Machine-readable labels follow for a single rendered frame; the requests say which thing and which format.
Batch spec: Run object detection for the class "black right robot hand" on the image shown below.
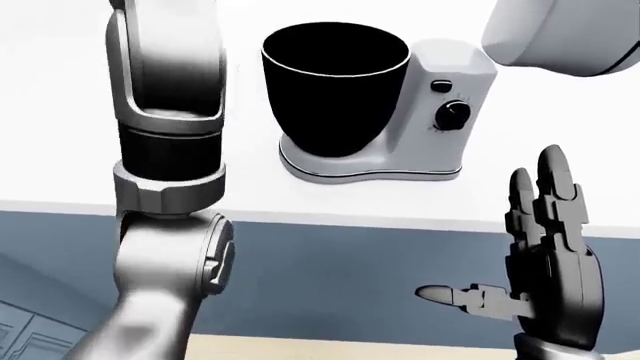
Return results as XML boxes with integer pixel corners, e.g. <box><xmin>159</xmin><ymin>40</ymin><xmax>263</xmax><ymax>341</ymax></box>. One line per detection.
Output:
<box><xmin>414</xmin><ymin>144</ymin><xmax>606</xmax><ymax>353</ymax></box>

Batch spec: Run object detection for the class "white stand mixer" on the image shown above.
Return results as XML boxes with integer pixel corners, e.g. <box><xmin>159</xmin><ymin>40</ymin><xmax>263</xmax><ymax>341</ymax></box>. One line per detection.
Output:
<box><xmin>278</xmin><ymin>0</ymin><xmax>640</xmax><ymax>186</ymax></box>

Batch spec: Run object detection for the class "black stand mixer bowl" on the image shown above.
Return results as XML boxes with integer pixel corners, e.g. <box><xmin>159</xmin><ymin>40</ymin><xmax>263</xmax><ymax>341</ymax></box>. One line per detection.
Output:
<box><xmin>260</xmin><ymin>22</ymin><xmax>413</xmax><ymax>159</ymax></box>

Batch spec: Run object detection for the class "blue cabinet front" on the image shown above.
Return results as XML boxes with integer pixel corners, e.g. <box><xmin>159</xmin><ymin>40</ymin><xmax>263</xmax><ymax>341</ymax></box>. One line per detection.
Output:
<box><xmin>0</xmin><ymin>209</ymin><xmax>640</xmax><ymax>356</ymax></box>

